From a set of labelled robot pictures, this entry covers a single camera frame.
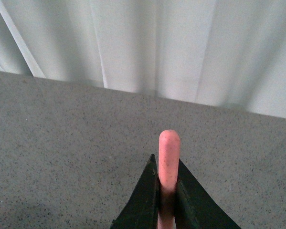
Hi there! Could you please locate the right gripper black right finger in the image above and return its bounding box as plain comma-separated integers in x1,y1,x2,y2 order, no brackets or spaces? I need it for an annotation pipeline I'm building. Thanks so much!
174,160,239,229

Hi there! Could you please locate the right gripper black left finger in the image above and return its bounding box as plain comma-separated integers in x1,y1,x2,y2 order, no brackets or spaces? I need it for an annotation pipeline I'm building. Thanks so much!
111,154,159,229

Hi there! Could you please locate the white pleated curtain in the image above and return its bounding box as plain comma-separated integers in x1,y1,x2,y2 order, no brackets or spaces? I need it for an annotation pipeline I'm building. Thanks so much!
0,0,286,118

